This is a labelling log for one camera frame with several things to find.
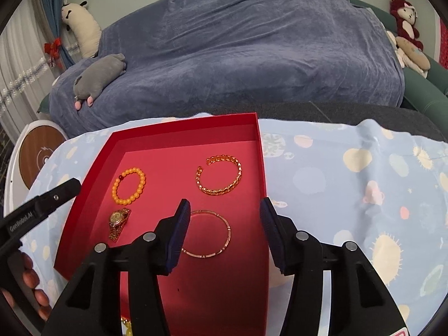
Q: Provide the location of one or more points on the grey plush animal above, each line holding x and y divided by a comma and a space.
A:
98, 73

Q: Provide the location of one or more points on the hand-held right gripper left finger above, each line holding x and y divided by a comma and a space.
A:
176, 238

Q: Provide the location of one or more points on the person's left hand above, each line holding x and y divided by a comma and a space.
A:
29, 271

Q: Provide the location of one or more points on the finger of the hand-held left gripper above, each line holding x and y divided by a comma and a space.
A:
57, 197

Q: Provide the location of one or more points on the gold wrist watch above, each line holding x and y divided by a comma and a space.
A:
117, 218

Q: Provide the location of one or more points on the red hanging decoration strip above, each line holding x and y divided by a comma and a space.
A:
441, 42

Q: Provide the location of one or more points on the blue curtain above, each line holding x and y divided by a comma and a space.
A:
52, 3

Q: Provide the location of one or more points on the round white wooden stool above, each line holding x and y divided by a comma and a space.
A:
33, 154

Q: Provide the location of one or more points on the red cardboard box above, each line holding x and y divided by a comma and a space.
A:
168, 168

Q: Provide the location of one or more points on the blue grey sofa blanket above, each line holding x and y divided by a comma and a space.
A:
227, 52

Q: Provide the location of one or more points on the white plush alpaca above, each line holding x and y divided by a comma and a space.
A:
82, 24

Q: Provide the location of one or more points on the red ribbon bow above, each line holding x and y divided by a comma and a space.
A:
52, 50

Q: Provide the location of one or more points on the planet print light blue cloth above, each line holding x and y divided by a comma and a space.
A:
332, 189

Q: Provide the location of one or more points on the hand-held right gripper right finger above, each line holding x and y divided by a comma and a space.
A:
276, 241

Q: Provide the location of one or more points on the white sheer curtain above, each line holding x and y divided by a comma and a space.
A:
21, 59

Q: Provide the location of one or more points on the silver bead curtain garland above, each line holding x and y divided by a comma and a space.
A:
21, 82

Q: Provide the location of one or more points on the thin gold bangle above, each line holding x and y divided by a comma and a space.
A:
227, 231

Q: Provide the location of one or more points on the green sofa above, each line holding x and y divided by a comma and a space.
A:
430, 87

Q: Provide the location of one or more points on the round cookie plush cushion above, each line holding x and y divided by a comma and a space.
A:
414, 54

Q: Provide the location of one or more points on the red plush monkey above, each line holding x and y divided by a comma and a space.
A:
406, 21

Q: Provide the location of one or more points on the white plush toy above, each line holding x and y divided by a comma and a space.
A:
400, 59

